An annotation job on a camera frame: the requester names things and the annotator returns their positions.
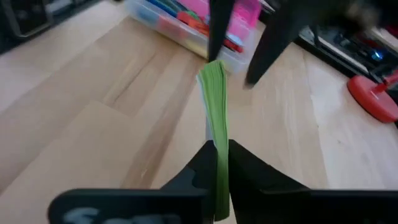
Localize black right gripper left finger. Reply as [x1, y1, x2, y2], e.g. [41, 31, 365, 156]
[48, 139, 218, 224]

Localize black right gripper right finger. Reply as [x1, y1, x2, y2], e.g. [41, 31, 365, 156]
[228, 139, 398, 224]

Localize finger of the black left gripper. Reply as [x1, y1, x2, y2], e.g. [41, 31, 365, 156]
[244, 6, 312, 90]
[207, 0, 236, 63]

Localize clear plastic box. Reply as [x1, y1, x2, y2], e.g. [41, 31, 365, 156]
[124, 0, 261, 75]

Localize blue handled scissors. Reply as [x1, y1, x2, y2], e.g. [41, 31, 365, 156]
[146, 0, 180, 18]

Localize green sticky note pad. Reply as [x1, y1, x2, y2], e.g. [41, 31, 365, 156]
[197, 59, 231, 222]

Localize pink plastic basket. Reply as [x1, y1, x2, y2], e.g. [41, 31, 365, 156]
[178, 0, 262, 42]

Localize red desk lamp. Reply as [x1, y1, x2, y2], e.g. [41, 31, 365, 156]
[346, 70, 398, 124]

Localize black metal frame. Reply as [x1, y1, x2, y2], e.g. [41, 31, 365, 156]
[0, 0, 398, 83]

